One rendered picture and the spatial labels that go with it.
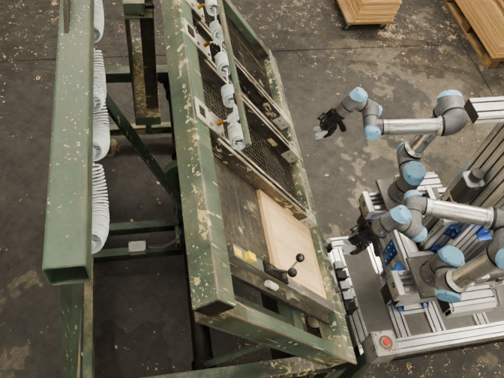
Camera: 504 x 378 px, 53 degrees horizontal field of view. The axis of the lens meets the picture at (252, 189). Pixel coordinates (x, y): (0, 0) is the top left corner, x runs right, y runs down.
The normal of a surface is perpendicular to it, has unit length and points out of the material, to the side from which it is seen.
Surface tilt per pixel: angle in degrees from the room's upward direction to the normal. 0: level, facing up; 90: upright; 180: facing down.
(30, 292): 0
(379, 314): 0
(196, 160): 38
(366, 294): 0
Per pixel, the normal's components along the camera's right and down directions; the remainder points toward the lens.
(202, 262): -0.51, -0.40
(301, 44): 0.11, -0.56
